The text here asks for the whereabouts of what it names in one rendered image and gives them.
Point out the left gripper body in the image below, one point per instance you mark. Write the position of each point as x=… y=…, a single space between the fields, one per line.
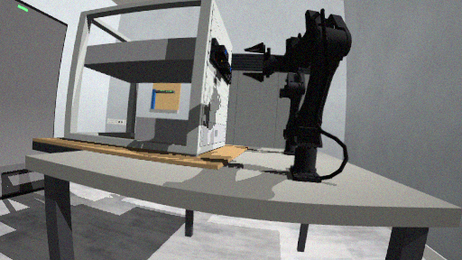
x=271 y=63

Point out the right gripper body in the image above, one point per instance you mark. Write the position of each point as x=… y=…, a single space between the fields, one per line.
x=284 y=95

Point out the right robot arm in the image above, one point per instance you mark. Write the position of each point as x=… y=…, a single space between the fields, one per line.
x=293 y=84

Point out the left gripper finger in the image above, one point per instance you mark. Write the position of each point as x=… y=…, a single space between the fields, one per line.
x=259 y=48
x=254 y=75

